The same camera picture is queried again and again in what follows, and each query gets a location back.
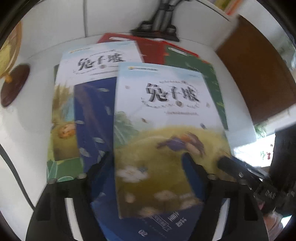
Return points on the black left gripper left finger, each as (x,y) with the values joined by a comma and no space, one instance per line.
(50,221)

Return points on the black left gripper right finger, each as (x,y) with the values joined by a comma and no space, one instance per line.
(244,219)

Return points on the dark blue book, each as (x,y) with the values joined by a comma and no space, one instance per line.
(146,195)

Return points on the rabbit hill book front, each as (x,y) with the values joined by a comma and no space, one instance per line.
(162,112)

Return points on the rabbit hill book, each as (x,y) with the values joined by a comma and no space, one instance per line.
(83,106)
(162,112)

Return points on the green insect book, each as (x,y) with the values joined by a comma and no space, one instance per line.
(178,57)

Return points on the row of colourful books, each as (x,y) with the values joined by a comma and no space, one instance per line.
(228,6)

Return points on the right hand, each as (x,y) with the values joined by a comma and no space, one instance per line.
(273,224)

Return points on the green potted plant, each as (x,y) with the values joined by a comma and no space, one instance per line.
(260,130)

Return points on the brown wooden chair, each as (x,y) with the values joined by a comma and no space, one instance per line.
(259,71)

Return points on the yellow globe on stand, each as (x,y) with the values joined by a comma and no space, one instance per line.
(14,77)

